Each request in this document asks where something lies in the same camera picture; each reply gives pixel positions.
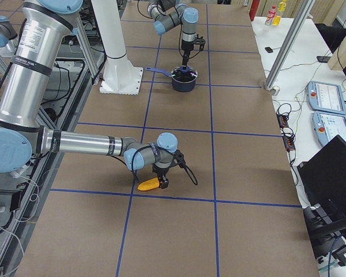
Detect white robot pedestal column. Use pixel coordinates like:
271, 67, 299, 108
91, 0, 143, 95

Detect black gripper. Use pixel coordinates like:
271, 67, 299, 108
152, 150, 185, 189
179, 33, 206, 69

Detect upper teach pendant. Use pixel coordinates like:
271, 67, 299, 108
305, 80, 346, 115

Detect black laptop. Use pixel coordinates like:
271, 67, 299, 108
296, 134, 346, 214

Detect lower teach pendant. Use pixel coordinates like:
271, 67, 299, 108
313, 111, 346, 146

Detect glass pot lid blue knob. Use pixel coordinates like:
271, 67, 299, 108
171, 66, 198, 83

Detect orange black power adapter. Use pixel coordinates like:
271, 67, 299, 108
277, 114, 289, 128

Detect dark blue saucepan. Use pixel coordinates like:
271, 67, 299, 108
145, 67, 197, 92

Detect teach pendant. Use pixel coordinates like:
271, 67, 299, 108
305, 80, 346, 115
313, 111, 346, 146

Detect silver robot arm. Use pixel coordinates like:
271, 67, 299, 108
147, 1, 206, 70
0, 1, 185, 190

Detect yellow corn cob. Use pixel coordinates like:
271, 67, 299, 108
137, 177, 160, 192

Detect yellow drink bottle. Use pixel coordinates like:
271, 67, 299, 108
272, 0, 287, 26

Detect aluminium frame post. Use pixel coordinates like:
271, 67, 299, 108
264, 0, 315, 96

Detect red drink bottle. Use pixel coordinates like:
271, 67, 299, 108
265, 5, 276, 27

